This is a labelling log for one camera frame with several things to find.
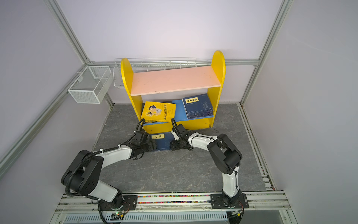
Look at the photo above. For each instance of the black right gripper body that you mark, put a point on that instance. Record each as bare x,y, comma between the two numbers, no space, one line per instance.
175,144

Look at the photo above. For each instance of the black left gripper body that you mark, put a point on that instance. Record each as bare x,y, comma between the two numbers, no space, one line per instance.
148,146

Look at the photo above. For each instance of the blue book yellow label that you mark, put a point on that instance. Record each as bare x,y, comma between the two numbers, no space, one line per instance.
162,141

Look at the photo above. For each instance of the yellow cartoon book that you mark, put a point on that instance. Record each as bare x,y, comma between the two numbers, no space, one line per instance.
158,112

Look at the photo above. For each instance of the blue book bottom stack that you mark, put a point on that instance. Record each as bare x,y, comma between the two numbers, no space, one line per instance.
198,104

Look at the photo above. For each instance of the blue book lowest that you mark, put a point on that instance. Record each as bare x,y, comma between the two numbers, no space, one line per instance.
195,115

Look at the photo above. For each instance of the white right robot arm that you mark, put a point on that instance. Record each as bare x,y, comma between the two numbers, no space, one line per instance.
225,155

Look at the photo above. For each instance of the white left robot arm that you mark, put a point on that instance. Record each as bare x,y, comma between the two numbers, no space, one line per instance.
82,178

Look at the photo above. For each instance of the white mesh basket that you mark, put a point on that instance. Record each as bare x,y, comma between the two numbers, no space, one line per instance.
91,85

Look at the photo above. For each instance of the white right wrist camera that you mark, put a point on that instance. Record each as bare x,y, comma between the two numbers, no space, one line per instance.
176,137

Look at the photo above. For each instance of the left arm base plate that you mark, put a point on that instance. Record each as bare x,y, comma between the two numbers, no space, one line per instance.
122,203

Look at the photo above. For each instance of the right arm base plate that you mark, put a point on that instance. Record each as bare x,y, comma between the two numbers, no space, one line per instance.
222,201

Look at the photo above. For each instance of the white wire rack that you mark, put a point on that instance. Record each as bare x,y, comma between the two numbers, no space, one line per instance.
139,65

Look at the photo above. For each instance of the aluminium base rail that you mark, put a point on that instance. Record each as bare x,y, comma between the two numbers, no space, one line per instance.
177,208

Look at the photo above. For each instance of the aluminium frame rail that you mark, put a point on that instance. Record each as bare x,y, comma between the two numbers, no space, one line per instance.
20,145

